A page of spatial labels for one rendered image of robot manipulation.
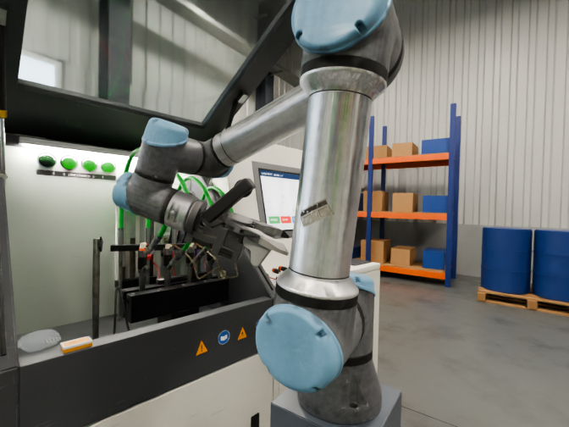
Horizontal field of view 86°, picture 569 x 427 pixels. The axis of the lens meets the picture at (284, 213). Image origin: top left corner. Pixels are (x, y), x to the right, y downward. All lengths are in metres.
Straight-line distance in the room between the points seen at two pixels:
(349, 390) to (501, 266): 4.70
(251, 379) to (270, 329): 0.66
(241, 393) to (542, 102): 6.88
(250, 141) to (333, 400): 0.48
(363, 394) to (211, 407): 0.52
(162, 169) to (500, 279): 4.94
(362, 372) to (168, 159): 0.51
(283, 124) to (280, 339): 0.38
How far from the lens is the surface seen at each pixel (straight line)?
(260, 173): 1.37
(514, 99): 7.31
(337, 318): 0.41
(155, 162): 0.61
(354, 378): 0.58
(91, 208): 1.29
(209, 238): 0.62
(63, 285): 1.30
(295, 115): 0.59
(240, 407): 1.08
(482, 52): 7.66
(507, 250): 5.17
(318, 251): 0.39
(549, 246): 5.21
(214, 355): 0.94
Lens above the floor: 1.24
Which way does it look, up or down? 1 degrees down
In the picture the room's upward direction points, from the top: 1 degrees clockwise
